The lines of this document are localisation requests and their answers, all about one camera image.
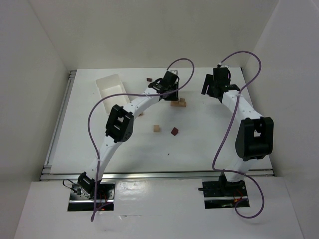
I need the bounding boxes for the white plastic bin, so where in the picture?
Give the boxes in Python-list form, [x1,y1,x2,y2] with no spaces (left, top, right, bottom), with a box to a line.
[96,74,130,115]

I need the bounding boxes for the aluminium left rail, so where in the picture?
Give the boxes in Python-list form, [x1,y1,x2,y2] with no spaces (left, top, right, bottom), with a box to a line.
[41,70,77,175]

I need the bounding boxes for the long light wood block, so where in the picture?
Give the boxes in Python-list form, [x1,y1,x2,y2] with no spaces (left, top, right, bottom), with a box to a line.
[170,101,187,107]

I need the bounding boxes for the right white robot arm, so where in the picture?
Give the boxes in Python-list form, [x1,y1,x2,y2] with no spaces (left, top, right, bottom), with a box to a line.
[201,67,274,183]

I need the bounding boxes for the aluminium front rail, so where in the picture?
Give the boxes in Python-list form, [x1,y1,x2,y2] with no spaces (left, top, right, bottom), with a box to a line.
[39,170,275,181]

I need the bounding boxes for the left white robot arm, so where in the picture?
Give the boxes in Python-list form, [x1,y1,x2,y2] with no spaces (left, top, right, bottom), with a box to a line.
[78,71,179,198]

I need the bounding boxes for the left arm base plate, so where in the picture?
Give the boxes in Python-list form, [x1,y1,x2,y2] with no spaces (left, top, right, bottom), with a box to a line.
[62,179,115,212]

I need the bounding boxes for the dark red wood cube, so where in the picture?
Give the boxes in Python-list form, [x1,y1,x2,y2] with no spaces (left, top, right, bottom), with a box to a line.
[171,127,179,136]

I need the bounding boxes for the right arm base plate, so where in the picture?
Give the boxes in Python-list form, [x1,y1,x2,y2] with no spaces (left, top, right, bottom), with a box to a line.
[198,178,250,209]

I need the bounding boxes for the aluminium rail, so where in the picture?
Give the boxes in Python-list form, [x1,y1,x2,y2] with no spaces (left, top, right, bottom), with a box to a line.
[39,170,275,181]
[41,70,77,175]

